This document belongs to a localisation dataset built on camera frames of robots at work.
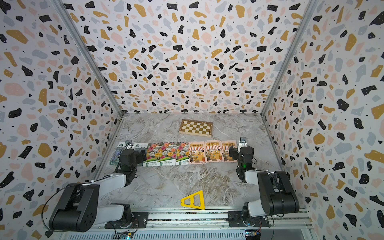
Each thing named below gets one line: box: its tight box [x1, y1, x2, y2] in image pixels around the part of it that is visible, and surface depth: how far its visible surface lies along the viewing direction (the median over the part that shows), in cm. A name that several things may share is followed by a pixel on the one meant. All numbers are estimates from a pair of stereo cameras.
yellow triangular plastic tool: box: [180, 190, 205, 210], surface depth 81 cm
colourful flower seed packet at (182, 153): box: [175, 141, 190, 166], surface depth 100 cm
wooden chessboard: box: [176, 115, 214, 138], surface depth 112 cm
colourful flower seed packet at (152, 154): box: [142, 142, 161, 167], surface depth 99 cm
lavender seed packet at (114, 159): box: [109, 142, 126, 165], surface depth 99 cm
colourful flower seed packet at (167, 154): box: [157, 142, 177, 166], surface depth 100 cm
